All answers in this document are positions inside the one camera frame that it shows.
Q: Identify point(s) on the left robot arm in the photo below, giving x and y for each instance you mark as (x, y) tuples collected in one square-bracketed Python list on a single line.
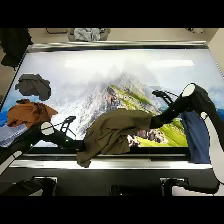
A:
[(31, 136)]

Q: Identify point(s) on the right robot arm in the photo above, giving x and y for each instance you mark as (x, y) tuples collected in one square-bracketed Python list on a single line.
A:
[(200, 101)]

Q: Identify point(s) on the black garment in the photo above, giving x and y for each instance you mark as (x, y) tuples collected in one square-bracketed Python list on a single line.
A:
[(13, 45)]

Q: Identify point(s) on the olive green garment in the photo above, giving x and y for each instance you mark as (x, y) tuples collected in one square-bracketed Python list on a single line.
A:
[(113, 131)]

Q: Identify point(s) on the dark grey garment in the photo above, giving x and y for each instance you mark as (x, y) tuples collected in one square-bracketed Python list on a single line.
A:
[(33, 86)]

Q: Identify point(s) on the silver frame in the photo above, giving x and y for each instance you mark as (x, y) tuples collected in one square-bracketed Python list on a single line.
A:
[(110, 164)]

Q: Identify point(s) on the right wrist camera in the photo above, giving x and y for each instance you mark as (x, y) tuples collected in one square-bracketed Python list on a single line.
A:
[(163, 96)]

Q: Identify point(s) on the brown garment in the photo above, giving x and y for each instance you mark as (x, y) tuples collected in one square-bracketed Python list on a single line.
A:
[(28, 113)]

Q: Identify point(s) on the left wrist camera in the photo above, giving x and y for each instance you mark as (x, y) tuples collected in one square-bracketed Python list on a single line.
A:
[(67, 122)]

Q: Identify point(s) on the navy blue garment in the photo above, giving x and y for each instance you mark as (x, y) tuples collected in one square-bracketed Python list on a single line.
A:
[(196, 136)]

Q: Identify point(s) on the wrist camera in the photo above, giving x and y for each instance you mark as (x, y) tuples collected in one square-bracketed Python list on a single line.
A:
[(163, 96), (67, 122)]

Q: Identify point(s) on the light blue garment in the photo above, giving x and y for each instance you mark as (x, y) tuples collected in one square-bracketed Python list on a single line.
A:
[(10, 134)]

